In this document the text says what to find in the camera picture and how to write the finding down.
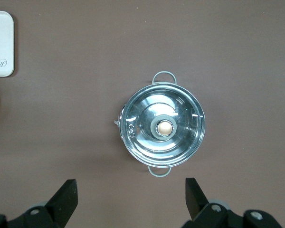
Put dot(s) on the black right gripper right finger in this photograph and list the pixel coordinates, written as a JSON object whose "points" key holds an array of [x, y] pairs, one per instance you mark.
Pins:
{"points": [[199, 202]]}

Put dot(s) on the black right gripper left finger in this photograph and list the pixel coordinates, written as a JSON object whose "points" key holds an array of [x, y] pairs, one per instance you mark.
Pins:
{"points": [[59, 204]]}

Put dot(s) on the steel electric cooking pot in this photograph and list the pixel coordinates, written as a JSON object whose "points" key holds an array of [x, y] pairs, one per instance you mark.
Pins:
{"points": [[159, 175]]}

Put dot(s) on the glass pot lid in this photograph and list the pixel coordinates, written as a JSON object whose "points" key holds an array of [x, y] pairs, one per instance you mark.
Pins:
{"points": [[180, 142]]}

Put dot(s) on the brown table cover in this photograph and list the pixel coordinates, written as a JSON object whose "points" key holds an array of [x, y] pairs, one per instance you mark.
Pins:
{"points": [[85, 133]]}

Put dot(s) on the cream rabbit print tray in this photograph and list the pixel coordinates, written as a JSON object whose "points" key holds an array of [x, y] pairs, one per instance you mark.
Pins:
{"points": [[1, 42]]}

